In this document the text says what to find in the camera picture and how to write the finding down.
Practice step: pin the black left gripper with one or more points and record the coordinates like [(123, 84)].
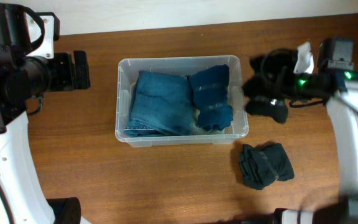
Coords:
[(64, 70)]

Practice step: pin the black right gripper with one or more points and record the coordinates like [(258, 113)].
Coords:
[(286, 86)]

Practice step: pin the black garment with tape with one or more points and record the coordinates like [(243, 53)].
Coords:
[(261, 99)]

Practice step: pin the teal blue shirt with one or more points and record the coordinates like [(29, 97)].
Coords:
[(210, 97)]

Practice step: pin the dark blue jeans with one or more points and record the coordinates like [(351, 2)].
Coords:
[(161, 105)]

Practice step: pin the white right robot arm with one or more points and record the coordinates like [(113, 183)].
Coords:
[(335, 63)]

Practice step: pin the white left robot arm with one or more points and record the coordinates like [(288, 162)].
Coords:
[(21, 196)]

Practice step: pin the dark green-black folded garment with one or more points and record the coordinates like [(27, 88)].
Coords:
[(262, 167)]

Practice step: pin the light blue folded jeans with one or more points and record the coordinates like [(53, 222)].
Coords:
[(194, 126)]

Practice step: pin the clear plastic storage bin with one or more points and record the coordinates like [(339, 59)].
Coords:
[(128, 72)]

